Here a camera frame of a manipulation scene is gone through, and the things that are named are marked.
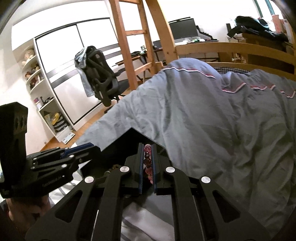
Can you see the black computer monitor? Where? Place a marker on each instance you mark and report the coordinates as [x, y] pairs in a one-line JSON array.
[[183, 29]]

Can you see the yellow object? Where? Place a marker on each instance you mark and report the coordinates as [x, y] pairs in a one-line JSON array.
[[55, 117]]

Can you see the laptop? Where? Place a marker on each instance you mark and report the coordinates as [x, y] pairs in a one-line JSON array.
[[157, 44]]

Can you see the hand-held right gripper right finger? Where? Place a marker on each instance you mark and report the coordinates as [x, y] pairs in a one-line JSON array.
[[155, 178]]

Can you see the white open shelf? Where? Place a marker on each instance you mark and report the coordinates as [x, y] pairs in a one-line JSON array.
[[32, 87]]

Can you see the white bathroom scale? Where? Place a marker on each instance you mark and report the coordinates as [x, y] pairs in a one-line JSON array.
[[68, 137]]

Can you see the wooden loft bed frame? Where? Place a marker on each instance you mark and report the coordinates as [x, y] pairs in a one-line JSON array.
[[203, 48]]

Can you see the person's left hand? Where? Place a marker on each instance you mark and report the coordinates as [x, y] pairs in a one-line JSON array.
[[25, 210]]

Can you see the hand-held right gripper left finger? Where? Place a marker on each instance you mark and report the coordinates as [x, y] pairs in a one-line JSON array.
[[140, 171]]

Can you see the checkered cloth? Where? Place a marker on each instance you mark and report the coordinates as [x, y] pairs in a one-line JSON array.
[[231, 70]]

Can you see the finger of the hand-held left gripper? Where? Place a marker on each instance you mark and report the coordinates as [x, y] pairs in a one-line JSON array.
[[57, 162], [77, 148]]

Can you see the blue grey quilt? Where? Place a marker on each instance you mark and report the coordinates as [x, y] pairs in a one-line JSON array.
[[208, 127]]

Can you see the white sliding door wardrobe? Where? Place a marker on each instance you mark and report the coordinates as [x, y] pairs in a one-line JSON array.
[[60, 58]]

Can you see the black backpack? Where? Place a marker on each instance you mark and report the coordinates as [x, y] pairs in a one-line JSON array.
[[256, 26]]

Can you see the dark small desk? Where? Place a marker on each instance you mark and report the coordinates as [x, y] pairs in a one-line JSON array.
[[129, 59]]

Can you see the white striped bed sheet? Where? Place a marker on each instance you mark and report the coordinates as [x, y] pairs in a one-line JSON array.
[[143, 215]]

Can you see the black office chair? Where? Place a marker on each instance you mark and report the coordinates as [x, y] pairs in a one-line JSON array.
[[104, 76]]

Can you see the black box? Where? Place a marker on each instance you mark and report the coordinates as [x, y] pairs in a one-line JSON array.
[[129, 143]]

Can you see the beige plush toy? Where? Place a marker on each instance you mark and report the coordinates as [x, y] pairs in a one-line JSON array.
[[29, 55]]

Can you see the denim jacket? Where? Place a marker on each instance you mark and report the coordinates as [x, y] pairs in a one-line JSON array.
[[86, 81]]

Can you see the wooden ladder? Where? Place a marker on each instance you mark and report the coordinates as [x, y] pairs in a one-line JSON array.
[[126, 46]]

